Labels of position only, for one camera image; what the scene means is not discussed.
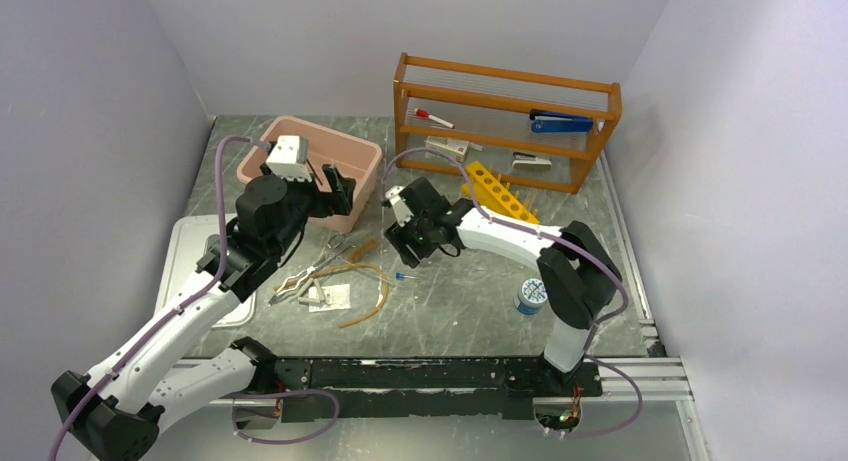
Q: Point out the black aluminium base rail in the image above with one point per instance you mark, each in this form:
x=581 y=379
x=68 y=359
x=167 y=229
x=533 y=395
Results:
x=513 y=387

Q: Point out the pink plastic bin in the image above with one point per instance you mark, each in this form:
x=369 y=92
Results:
x=354 y=158

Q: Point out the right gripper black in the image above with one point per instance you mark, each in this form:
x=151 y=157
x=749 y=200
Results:
x=399 y=236

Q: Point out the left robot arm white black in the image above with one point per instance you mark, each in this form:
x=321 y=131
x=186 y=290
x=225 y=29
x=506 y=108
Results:
x=120 y=406

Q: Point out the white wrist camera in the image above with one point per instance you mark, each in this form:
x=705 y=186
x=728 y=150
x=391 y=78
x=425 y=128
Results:
x=288 y=159
x=397 y=203

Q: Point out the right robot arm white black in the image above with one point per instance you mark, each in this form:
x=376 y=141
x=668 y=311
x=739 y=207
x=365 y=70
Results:
x=579 y=278

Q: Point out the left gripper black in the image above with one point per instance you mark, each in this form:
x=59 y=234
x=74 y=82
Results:
x=339 y=201

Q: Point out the small white paper packet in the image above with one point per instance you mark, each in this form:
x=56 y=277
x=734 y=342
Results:
x=336 y=297

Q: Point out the white stapler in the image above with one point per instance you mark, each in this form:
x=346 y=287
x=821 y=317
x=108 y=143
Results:
x=527 y=161

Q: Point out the orange wooden shelf rack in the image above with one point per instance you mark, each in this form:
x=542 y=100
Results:
x=489 y=107

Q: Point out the yellow test tube rack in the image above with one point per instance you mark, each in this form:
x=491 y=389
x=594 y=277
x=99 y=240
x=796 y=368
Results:
x=494 y=194

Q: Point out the red white marker pen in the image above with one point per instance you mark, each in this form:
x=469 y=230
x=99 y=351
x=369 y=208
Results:
x=424 y=114

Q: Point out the amber rubber tubing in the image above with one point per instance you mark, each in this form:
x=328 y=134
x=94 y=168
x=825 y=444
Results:
x=369 y=282

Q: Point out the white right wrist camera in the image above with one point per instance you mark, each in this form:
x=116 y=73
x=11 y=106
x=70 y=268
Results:
x=397 y=203

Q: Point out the blue stapler on shelf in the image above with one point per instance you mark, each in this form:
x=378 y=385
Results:
x=548 y=122

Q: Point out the black metal ring stand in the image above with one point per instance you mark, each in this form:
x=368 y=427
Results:
x=313 y=172

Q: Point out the blue white round jar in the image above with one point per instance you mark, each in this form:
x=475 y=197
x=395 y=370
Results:
x=531 y=296

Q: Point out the white cardboard box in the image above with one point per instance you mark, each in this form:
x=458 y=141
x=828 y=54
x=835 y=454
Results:
x=455 y=148

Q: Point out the metal crucible tongs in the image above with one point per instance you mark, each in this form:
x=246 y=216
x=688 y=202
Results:
x=335 y=246

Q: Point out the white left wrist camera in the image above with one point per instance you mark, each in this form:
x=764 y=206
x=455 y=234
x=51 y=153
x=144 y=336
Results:
x=288 y=159

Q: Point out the white plastic bin lid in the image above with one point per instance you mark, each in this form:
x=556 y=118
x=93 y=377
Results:
x=190 y=238

